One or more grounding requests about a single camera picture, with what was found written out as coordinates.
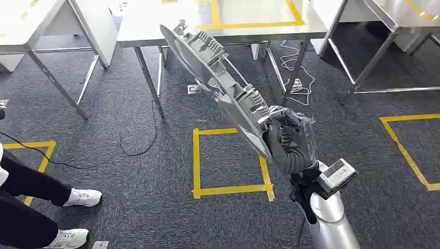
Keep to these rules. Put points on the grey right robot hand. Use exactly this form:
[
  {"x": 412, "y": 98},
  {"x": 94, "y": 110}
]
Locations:
[{"x": 292, "y": 144}]

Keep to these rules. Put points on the silver-grey wheel cover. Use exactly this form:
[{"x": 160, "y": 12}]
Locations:
[{"x": 237, "y": 103}]

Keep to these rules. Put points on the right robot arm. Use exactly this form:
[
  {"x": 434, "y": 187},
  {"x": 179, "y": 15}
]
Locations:
[{"x": 330, "y": 227}]

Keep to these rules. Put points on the white power strip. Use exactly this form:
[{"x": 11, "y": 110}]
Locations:
[{"x": 296, "y": 86}]

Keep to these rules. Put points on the silver floor socket plate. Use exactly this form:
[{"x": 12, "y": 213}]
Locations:
[
  {"x": 4, "y": 103},
  {"x": 194, "y": 89},
  {"x": 100, "y": 245}
]

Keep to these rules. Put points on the yellow tape square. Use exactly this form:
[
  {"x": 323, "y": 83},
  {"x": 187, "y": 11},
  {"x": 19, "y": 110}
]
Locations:
[{"x": 412, "y": 118}]

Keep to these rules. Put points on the steel table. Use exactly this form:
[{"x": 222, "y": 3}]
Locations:
[
  {"x": 388, "y": 13},
  {"x": 20, "y": 31},
  {"x": 144, "y": 24}
]

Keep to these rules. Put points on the person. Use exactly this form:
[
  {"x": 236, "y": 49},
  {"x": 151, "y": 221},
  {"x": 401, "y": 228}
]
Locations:
[{"x": 27, "y": 223}]

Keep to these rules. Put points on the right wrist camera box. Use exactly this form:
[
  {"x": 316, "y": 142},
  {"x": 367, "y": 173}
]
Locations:
[{"x": 338, "y": 175}]

